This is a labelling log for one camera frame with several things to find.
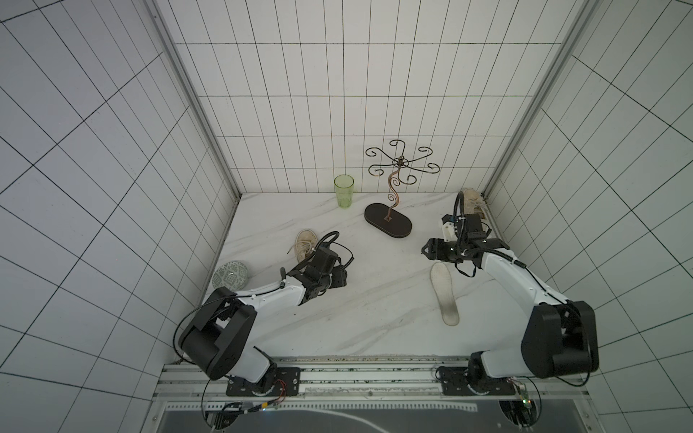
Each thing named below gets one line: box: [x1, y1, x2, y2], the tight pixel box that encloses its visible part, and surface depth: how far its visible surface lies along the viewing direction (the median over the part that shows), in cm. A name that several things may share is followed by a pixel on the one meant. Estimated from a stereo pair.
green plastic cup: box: [333, 173, 355, 209], surface depth 109 cm
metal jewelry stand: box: [364, 138, 441, 239], surface depth 109 cm
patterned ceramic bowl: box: [212, 260, 250, 291], surface depth 94 cm
